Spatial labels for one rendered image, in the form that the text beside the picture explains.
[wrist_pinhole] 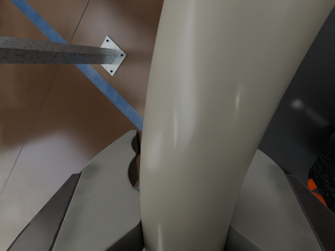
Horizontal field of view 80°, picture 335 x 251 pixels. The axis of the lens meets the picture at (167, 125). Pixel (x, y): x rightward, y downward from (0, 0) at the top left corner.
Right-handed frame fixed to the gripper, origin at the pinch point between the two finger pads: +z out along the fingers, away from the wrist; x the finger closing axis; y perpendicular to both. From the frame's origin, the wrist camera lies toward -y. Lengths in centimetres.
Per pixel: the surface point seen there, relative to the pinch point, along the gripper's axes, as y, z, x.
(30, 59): 9, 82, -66
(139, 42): 8, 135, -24
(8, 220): 232, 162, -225
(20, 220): 221, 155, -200
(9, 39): 0, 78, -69
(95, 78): 35, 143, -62
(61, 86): 44, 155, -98
